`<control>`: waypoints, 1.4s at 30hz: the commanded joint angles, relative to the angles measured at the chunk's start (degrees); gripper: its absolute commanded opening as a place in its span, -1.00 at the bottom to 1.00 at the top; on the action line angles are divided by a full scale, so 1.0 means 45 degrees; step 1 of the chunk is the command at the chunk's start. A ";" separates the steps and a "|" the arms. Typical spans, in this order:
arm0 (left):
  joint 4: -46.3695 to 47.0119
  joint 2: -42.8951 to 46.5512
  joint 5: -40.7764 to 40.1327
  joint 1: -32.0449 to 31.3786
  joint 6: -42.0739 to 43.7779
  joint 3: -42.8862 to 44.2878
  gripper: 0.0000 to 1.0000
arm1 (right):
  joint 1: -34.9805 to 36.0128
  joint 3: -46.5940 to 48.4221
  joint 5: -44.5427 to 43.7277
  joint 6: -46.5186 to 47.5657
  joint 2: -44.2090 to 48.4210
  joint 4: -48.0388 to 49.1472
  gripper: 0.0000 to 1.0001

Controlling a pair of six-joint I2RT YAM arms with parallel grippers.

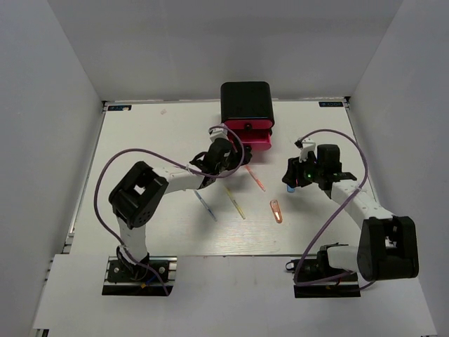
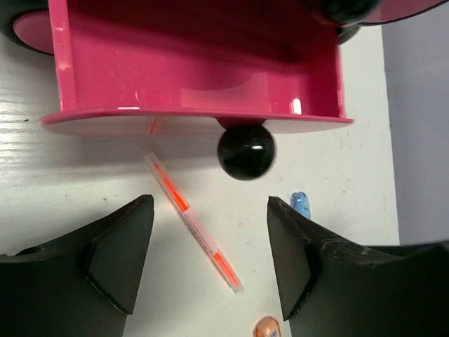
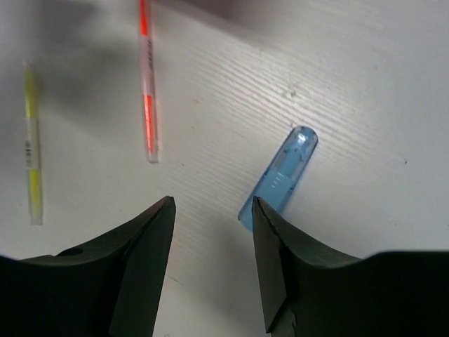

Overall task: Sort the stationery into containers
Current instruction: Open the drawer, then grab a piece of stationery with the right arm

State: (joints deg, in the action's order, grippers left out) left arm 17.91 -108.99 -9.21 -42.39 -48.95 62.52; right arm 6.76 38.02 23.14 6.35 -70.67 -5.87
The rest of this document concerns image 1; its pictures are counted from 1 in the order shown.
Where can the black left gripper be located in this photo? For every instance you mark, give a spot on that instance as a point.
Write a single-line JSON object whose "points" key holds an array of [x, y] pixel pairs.
{"points": [[237, 156]]}

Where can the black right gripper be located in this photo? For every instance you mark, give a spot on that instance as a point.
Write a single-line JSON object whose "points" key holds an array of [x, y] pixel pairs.
{"points": [[295, 171]]}

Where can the pink top drawer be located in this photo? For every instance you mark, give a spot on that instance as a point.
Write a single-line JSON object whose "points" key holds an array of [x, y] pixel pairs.
{"points": [[249, 124]]}

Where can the pink drawer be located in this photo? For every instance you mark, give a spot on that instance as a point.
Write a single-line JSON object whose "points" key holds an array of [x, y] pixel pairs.
{"points": [[249, 124], [258, 139]]}

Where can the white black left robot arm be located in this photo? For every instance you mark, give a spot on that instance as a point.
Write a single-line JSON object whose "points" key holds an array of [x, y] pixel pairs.
{"points": [[136, 197]]}

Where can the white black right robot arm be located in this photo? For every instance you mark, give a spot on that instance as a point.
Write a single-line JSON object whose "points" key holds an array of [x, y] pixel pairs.
{"points": [[387, 247]]}

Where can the red thin pen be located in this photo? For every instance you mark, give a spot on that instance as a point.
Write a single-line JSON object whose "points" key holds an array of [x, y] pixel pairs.
{"points": [[255, 178]]}

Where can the yellow thin pen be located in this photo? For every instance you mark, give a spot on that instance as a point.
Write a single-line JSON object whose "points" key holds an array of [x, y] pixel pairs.
{"points": [[235, 203]]}

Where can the blue thin pen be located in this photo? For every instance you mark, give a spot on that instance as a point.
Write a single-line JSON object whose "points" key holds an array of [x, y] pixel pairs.
{"points": [[205, 205]]}

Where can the black drawer cabinet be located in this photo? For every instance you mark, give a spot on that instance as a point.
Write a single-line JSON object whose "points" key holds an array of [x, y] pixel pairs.
{"points": [[246, 100]]}

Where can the right table logo sticker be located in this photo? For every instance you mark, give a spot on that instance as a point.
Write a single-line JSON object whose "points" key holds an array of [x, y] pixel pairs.
{"points": [[331, 104]]}

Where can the table logo sticker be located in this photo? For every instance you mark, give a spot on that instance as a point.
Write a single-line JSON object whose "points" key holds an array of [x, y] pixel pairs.
{"points": [[331, 104], [119, 108]]}

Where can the left table logo sticker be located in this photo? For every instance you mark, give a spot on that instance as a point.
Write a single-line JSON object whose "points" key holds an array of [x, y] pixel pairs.
{"points": [[119, 108]]}

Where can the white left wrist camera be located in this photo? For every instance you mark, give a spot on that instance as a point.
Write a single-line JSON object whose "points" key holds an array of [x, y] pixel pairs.
{"points": [[217, 132]]}

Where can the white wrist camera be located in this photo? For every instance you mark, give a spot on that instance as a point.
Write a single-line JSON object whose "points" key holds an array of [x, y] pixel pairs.
{"points": [[305, 145], [217, 132]]}

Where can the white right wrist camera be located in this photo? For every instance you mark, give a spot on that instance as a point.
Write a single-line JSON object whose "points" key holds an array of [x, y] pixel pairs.
{"points": [[305, 145]]}

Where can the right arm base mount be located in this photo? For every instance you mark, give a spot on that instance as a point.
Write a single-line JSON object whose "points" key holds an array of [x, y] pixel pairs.
{"points": [[337, 287]]}

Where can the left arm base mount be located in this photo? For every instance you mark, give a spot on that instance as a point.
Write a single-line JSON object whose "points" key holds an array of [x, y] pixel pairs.
{"points": [[119, 280]]}

